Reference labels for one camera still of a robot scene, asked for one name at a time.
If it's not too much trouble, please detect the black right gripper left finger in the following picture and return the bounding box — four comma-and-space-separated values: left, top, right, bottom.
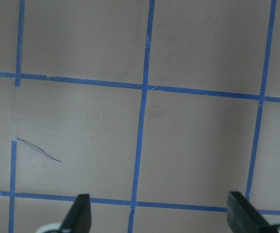
41, 194, 93, 233

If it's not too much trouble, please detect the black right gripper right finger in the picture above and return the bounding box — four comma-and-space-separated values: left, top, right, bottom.
227, 191, 280, 233

